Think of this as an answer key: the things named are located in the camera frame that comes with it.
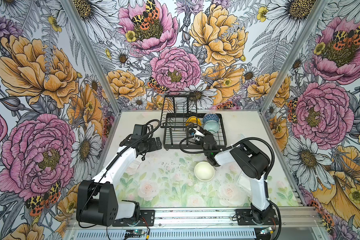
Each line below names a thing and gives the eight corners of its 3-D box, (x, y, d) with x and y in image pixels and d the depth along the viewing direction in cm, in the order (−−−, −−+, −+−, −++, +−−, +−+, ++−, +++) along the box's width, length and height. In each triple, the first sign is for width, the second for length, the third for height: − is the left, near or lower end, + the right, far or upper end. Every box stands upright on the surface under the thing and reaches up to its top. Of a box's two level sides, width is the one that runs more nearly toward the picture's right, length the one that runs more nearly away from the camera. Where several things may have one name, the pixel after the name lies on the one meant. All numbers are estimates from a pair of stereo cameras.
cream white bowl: (194, 184, 87) (195, 180, 82) (193, 165, 94) (194, 161, 89) (214, 184, 87) (215, 180, 82) (211, 166, 94) (213, 161, 89)
